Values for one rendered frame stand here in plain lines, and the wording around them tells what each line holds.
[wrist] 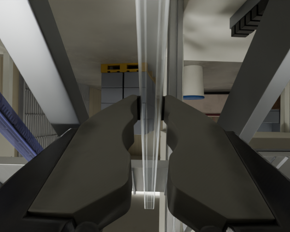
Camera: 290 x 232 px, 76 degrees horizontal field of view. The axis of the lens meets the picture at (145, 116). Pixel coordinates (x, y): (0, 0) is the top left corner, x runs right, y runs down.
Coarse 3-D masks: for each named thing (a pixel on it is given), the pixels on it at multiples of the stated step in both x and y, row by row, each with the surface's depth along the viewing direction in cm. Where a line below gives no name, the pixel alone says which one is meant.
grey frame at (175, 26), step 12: (180, 0) 55; (180, 12) 55; (168, 24) 57; (180, 24) 55; (168, 36) 57; (180, 36) 55; (168, 48) 56; (180, 48) 55; (168, 60) 56; (180, 60) 55; (168, 72) 55; (180, 72) 55; (168, 84) 55; (180, 84) 55; (180, 96) 55; (168, 156) 54; (168, 216) 54; (168, 228) 54
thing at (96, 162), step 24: (96, 120) 9; (120, 120) 9; (72, 144) 7; (96, 144) 7; (120, 144) 7; (72, 168) 6; (96, 168) 6; (120, 168) 6; (48, 192) 6; (72, 192) 6; (96, 192) 6; (120, 192) 6; (48, 216) 5; (72, 216) 5; (96, 216) 6; (120, 216) 6
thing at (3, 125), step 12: (0, 96) 13; (0, 108) 13; (0, 120) 13; (12, 120) 14; (0, 132) 14; (12, 132) 14; (24, 132) 15; (12, 144) 16; (24, 144) 15; (36, 144) 17; (24, 156) 17
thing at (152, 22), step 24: (144, 0) 7; (168, 0) 7; (144, 24) 8; (144, 48) 9; (144, 72) 10; (144, 96) 11; (144, 120) 13; (144, 144) 15; (144, 168) 18; (144, 192) 23
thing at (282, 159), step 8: (264, 152) 31; (272, 152) 31; (280, 152) 31; (288, 152) 31; (272, 160) 31; (280, 160) 31; (288, 160) 31; (280, 168) 33; (288, 168) 33; (288, 176) 35
